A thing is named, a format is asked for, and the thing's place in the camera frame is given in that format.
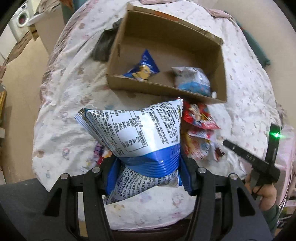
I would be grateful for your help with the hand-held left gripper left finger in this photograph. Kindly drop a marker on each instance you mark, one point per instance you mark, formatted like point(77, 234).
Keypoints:
point(113, 175)

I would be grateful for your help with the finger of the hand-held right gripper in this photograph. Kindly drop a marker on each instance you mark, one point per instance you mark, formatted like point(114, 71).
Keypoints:
point(235, 149)

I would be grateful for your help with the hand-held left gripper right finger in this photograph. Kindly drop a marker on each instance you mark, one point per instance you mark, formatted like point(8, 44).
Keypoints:
point(185, 176)

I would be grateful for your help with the blue white snack bag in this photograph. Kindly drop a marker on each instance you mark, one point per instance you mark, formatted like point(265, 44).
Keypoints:
point(138, 129)

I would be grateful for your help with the cardboard box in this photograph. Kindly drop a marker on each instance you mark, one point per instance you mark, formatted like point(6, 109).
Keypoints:
point(161, 46)

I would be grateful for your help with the person's right hand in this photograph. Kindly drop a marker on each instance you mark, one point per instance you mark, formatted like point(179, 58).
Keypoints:
point(268, 195)

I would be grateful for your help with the small colourful packet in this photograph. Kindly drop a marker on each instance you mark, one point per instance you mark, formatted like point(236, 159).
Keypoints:
point(100, 153)

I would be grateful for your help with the white red snack packet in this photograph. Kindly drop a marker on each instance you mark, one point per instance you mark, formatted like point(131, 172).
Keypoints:
point(198, 144)

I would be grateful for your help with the red cartoon snack packet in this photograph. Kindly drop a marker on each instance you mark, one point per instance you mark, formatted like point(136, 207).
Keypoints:
point(198, 115)

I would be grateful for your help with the small white cap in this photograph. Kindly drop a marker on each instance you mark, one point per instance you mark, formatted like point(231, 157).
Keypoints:
point(214, 94)

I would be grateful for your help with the white light-blue snack bag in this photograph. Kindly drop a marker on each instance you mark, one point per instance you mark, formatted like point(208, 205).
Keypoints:
point(192, 81)

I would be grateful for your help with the white floral quilt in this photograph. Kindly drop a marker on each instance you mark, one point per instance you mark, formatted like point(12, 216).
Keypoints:
point(69, 92)

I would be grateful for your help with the blue cartoon snack bag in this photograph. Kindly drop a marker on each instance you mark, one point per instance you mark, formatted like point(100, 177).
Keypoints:
point(145, 66)

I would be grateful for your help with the grey striped cloth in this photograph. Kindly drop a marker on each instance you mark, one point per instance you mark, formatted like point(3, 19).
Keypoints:
point(104, 44)

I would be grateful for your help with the pink blanket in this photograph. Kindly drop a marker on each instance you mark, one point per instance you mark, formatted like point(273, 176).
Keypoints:
point(219, 12)

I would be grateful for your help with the white cabinet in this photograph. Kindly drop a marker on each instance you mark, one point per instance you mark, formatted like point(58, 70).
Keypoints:
point(50, 30)

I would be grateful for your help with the brown floor mat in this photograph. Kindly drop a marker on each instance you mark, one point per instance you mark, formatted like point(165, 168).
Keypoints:
point(18, 47)

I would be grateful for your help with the white washing machine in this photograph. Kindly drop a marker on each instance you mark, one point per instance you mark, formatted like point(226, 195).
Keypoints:
point(20, 18)

